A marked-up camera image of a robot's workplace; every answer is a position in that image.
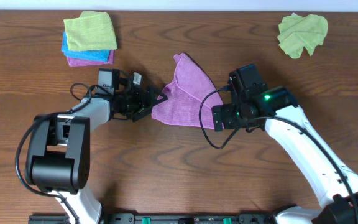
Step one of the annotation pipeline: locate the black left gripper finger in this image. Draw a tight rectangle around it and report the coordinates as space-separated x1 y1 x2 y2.
146 86 168 108
131 108 152 122

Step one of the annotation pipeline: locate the purple microfiber cloth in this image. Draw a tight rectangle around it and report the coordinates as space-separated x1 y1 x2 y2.
152 53 223 129

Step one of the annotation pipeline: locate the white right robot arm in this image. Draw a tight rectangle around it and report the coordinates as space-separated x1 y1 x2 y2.
212 87 358 223

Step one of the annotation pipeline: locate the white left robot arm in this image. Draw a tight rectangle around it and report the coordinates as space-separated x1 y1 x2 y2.
15 85 167 223

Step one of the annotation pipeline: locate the folded blue cloth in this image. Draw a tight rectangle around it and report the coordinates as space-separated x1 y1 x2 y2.
61 32 110 62

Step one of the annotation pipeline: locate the folded purple cloth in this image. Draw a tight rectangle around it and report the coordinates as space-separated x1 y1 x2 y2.
67 50 115 67

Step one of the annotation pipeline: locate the folded lime green cloth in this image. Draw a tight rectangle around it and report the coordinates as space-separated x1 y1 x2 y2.
63 11 117 51

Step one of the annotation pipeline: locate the crumpled lime green cloth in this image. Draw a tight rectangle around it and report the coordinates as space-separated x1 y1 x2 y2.
277 14 328 59

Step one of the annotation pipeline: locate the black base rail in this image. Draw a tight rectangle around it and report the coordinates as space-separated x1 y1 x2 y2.
28 212 295 224

